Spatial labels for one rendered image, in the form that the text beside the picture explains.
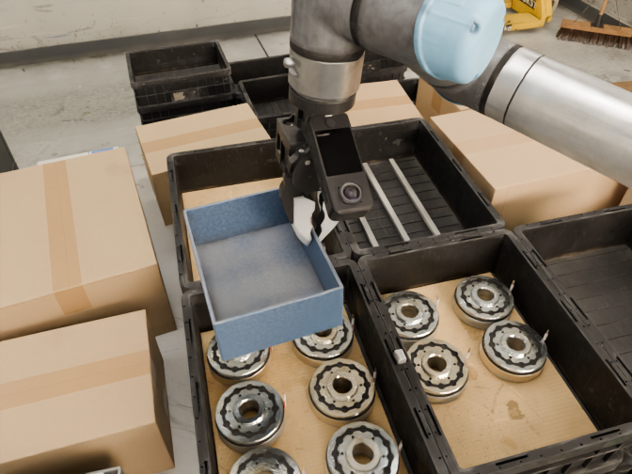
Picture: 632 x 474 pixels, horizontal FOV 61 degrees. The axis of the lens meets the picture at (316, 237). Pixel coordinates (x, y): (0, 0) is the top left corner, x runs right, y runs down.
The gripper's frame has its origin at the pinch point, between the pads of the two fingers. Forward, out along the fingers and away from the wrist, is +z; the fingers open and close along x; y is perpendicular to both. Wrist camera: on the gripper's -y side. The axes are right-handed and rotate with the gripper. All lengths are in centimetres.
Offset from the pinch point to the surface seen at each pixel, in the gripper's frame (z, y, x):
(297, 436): 29.9, -10.5, 3.2
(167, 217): 41, 58, 17
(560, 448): 17.3, -26.4, -26.5
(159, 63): 60, 185, 10
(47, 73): 119, 306, 75
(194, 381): 21.0, -3.2, 16.9
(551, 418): 26.6, -19.1, -34.7
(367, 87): 23, 81, -42
